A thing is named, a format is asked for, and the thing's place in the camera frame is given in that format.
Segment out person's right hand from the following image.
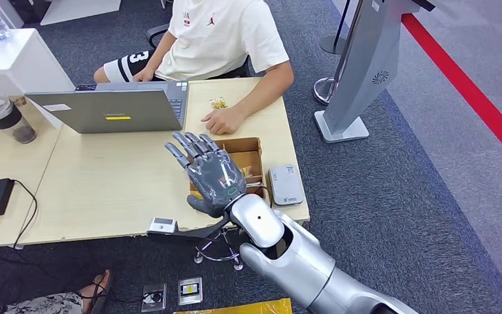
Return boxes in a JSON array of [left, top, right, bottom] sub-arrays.
[[131, 67, 157, 83]]

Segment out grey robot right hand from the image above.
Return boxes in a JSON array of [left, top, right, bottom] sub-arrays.
[[164, 131, 248, 219]]

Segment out person's left hand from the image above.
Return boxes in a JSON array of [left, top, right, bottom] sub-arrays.
[[200, 106, 245, 136]]

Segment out grey-white card reader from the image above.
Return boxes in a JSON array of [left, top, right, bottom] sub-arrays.
[[267, 164, 305, 207]]

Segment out seated person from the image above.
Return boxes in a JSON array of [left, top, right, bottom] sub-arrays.
[[93, 0, 295, 136]]

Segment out person in patterned clothing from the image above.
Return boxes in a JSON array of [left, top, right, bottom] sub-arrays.
[[0, 269, 113, 314]]

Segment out cardboard divider box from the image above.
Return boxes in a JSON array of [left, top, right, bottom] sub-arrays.
[[189, 137, 265, 200]]

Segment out black office chair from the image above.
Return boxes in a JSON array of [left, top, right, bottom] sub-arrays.
[[144, 24, 252, 81]]

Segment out grey laptop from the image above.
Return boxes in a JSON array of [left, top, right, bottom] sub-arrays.
[[24, 81, 190, 135]]

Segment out chrome stool base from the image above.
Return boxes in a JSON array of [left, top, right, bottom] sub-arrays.
[[192, 227, 245, 271]]

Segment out white board panel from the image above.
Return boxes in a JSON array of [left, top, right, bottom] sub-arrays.
[[40, 0, 123, 26]]

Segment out silver floor socket yellow label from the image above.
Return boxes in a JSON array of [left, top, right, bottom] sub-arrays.
[[177, 277, 203, 306]]

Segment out white counter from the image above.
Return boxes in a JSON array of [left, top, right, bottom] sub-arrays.
[[0, 28, 76, 130]]

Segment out black cabinet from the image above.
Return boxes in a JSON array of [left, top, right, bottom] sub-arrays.
[[9, 0, 53, 24]]

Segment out open silver floor socket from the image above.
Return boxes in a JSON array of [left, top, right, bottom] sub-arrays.
[[141, 283, 167, 313]]

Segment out yellow plastic bag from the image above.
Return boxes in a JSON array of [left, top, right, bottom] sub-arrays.
[[173, 298, 294, 314]]

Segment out plastic cup with black sleeve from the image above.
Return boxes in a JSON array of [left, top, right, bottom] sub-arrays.
[[0, 94, 37, 145]]

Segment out silver kiosk stand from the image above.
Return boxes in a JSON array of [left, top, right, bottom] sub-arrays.
[[313, 0, 436, 144]]

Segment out black sandal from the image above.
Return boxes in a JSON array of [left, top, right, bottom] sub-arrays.
[[87, 270, 113, 314]]

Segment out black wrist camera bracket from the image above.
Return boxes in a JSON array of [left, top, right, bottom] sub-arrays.
[[146, 214, 232, 243]]

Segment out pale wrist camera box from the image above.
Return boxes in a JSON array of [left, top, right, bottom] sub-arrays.
[[149, 217, 178, 234]]

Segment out chrome stanchion post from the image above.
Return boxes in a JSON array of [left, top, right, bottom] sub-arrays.
[[312, 0, 366, 106]]

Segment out grey stanchion post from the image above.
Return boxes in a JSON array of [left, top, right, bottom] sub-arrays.
[[318, 0, 353, 56]]

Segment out thin black adapter cable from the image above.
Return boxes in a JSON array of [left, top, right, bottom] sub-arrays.
[[12, 179, 39, 250]]

